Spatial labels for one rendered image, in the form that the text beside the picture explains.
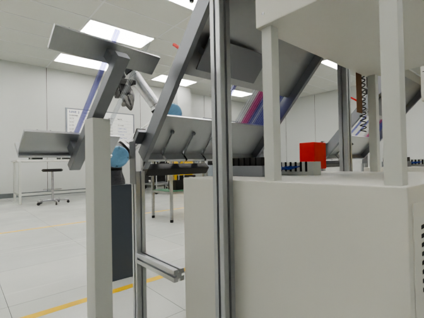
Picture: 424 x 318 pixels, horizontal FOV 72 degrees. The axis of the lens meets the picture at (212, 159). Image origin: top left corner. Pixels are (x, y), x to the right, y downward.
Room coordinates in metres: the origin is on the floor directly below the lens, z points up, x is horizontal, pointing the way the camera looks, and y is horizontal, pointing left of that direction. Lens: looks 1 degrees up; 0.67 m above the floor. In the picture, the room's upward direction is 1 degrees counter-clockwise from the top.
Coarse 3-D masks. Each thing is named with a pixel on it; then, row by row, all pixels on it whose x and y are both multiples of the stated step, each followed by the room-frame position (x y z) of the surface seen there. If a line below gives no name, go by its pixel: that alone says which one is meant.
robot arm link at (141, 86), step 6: (126, 72) 1.80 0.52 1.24; (138, 72) 1.82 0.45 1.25; (138, 78) 1.81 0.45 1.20; (138, 84) 1.82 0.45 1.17; (144, 84) 1.83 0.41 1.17; (138, 90) 1.84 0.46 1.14; (144, 90) 1.83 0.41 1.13; (150, 90) 1.85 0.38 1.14; (144, 96) 1.85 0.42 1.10; (150, 96) 1.85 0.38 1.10; (150, 102) 1.86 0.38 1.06; (156, 102) 1.87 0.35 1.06
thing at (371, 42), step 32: (256, 0) 0.73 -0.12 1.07; (288, 0) 0.66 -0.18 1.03; (320, 0) 0.60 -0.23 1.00; (352, 0) 0.61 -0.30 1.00; (384, 0) 0.52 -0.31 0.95; (416, 0) 0.61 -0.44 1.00; (288, 32) 0.75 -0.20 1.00; (320, 32) 0.76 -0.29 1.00; (352, 32) 0.76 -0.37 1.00; (384, 32) 0.52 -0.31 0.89; (416, 32) 0.77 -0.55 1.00; (352, 64) 1.02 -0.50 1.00; (384, 64) 0.52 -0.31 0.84; (416, 64) 1.03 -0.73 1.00; (384, 96) 0.52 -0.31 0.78; (384, 128) 0.52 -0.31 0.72; (384, 160) 0.52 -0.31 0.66; (416, 224) 0.51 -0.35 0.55; (416, 256) 0.51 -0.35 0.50; (416, 288) 0.50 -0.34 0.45
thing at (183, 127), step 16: (176, 128) 1.21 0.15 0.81; (192, 128) 1.26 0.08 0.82; (208, 128) 1.31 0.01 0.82; (240, 128) 1.43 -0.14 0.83; (256, 128) 1.50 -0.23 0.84; (160, 144) 1.23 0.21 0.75; (176, 144) 1.28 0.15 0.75; (192, 144) 1.33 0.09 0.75; (208, 144) 1.39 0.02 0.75; (240, 144) 1.53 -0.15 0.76; (256, 144) 1.61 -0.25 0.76
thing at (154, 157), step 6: (150, 156) 1.21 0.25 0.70; (156, 156) 1.23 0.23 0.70; (162, 156) 1.25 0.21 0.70; (168, 156) 1.27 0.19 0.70; (174, 156) 1.29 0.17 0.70; (180, 156) 1.31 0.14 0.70; (186, 156) 1.33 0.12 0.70; (192, 156) 1.35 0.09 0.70; (198, 156) 1.38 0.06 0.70; (204, 156) 1.40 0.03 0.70; (210, 156) 1.43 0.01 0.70; (234, 156) 1.53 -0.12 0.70; (240, 156) 1.56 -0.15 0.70; (246, 156) 1.59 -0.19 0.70; (252, 156) 1.63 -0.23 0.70
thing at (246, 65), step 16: (240, 0) 0.96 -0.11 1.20; (208, 16) 0.94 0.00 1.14; (240, 16) 1.00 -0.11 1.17; (208, 32) 0.98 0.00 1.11; (240, 32) 1.05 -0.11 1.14; (256, 32) 1.08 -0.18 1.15; (208, 48) 0.98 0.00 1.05; (240, 48) 1.05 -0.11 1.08; (256, 48) 1.14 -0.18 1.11; (288, 48) 1.23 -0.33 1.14; (192, 64) 1.04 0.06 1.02; (208, 64) 1.02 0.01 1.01; (240, 64) 1.10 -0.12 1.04; (256, 64) 1.14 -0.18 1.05; (288, 64) 1.30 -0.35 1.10; (304, 64) 1.35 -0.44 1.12; (240, 80) 1.16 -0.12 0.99; (256, 80) 1.26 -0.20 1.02; (288, 80) 1.37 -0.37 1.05
